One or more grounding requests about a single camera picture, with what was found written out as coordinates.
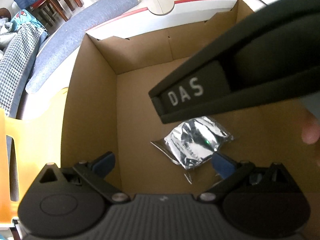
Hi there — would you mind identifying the silver foil packet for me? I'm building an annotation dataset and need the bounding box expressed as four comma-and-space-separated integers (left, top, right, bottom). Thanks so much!
151, 116, 234, 184

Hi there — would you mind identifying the person right hand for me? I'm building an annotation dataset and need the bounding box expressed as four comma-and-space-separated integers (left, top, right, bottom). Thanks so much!
302, 111, 320, 145

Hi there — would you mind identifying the brown cardboard shoe box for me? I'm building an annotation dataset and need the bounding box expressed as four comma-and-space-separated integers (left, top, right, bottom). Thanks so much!
57, 0, 319, 239

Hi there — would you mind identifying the yellow plastic chair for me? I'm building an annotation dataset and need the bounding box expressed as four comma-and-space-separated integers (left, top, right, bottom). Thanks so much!
1, 88, 68, 227

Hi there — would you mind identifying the houndstooth patterned cushion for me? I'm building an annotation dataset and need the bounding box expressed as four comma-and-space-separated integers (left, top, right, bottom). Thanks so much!
1, 24, 47, 117

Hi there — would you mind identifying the rolled grey blue mat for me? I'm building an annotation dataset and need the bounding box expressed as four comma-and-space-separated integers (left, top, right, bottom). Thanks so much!
25, 0, 139, 94

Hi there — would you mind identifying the pile of clothes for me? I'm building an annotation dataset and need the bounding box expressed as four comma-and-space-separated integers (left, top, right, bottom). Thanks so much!
1, 8, 16, 55

